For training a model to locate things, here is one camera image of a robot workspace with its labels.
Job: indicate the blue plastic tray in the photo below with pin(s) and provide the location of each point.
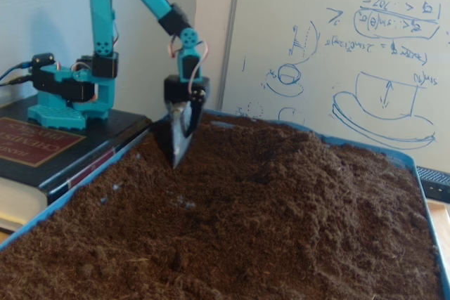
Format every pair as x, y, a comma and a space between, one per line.
404, 157

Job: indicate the whiteboard with blue sketches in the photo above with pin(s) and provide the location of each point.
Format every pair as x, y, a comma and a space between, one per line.
351, 68

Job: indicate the teal robot arm with base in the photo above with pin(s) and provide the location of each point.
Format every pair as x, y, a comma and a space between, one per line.
102, 5

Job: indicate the brown soil heap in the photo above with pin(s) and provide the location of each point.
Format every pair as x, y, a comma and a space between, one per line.
246, 226

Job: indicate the perforated black electronics box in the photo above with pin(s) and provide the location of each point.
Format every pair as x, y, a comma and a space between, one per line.
436, 184

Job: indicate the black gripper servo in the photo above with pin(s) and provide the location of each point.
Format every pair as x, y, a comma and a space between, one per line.
176, 92

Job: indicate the black chemistry physics handbook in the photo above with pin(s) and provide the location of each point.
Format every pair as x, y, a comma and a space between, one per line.
116, 131

